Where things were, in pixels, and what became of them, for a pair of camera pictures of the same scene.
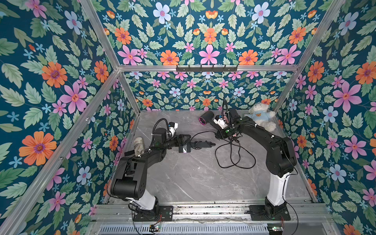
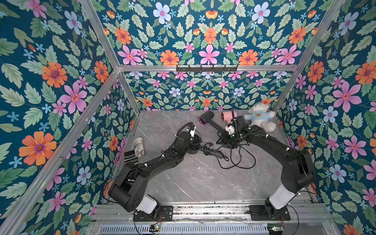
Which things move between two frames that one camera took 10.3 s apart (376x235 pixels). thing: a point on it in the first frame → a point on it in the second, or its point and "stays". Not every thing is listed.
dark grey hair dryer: x=208 y=117 stays
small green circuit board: x=154 y=228 stays
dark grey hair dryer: x=204 y=144 → x=210 y=152
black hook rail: x=206 y=69 stays
